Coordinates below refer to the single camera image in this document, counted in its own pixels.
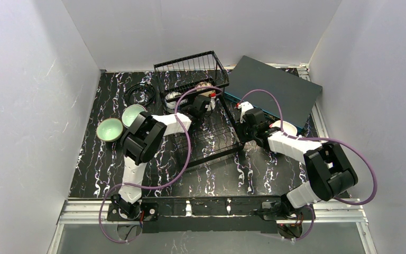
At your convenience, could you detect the black wire dish rack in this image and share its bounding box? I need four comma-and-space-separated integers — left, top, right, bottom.
154, 51, 243, 167

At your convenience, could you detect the blue white patterned bowl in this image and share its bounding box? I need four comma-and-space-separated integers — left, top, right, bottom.
165, 92, 182, 113

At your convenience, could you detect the orange bowl white inside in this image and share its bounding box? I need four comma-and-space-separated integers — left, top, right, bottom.
270, 120, 298, 136

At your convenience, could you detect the green lined ceramic bowl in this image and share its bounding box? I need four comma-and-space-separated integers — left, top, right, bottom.
121, 104, 146, 128

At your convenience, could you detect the pale green ceramic bowl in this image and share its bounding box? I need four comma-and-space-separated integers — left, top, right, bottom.
96, 118, 124, 142

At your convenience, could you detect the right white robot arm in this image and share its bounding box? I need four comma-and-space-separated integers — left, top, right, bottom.
236, 102, 358, 220

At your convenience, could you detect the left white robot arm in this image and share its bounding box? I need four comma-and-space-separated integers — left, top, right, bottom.
110, 95, 214, 220

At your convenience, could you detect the beige ceramic bowl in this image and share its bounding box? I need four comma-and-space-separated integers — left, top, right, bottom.
196, 81, 214, 94

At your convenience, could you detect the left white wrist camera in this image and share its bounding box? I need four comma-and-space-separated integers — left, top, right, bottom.
208, 93, 216, 112

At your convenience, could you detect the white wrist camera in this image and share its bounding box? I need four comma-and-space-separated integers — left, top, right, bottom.
237, 102, 254, 123
208, 93, 216, 112

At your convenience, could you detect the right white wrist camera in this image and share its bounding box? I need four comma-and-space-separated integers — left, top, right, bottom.
237, 102, 254, 123

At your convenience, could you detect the grey teal network switch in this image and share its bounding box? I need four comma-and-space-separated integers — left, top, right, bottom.
225, 56, 322, 129

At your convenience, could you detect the coiled black cable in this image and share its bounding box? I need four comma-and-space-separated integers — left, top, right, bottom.
124, 83, 156, 107

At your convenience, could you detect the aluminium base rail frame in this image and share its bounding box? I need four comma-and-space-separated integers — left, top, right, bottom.
48, 197, 376, 253

